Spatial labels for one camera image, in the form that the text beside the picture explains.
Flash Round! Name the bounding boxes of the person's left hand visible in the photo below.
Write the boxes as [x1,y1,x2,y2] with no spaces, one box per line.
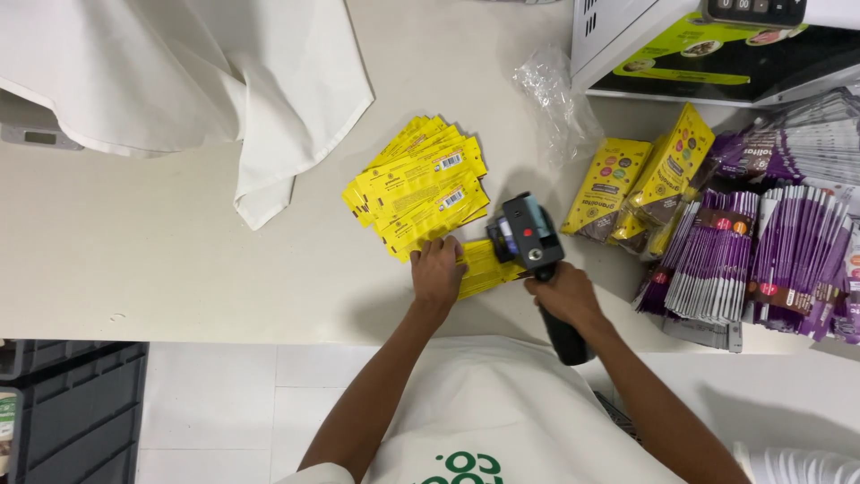
[410,235,470,311]

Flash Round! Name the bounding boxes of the black handheld label printer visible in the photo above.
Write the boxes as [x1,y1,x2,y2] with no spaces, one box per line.
[485,191,596,367]

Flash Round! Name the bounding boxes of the white machine with green panel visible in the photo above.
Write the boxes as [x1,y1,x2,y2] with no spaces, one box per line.
[570,0,860,109]

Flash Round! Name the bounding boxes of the small stack of yellow sachets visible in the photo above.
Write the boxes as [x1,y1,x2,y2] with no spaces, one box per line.
[456,238,529,301]

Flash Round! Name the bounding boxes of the clear plastic bag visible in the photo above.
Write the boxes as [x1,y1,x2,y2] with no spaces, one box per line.
[512,43,607,170]

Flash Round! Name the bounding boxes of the row of purple striped packets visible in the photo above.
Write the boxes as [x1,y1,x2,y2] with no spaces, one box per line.
[633,189,761,325]
[744,183,860,345]

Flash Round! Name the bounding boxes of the heap of silver purple packets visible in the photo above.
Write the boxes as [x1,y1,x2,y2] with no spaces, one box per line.
[711,86,860,188]

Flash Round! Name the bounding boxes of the black digital timer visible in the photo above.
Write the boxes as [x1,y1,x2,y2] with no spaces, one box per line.
[701,0,808,28]

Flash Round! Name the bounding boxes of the person's white apron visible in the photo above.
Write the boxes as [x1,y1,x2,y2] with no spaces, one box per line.
[274,335,688,484]

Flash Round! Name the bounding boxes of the flat silver packets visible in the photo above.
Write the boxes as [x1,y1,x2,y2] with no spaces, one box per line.
[661,315,744,354]

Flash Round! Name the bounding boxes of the white fabric bundle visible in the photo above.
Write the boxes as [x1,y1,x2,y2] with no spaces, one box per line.
[732,440,860,484]

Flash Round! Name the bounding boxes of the grey digital scale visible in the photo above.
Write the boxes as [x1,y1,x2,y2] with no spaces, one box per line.
[0,87,86,152]

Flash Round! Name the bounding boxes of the fanned pile of yellow packets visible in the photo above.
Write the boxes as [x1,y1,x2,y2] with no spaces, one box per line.
[340,114,491,264]

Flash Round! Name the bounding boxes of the black plastic crate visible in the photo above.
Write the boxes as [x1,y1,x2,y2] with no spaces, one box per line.
[0,339,150,484]

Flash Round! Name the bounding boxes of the yellow stand-up pouch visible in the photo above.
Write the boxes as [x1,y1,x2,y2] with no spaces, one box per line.
[610,102,717,259]
[560,138,654,244]

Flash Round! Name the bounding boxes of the person's right hand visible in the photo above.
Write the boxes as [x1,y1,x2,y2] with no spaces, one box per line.
[524,261,606,330]

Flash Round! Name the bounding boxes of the white cloth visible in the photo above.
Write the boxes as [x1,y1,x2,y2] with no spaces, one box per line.
[0,0,376,231]

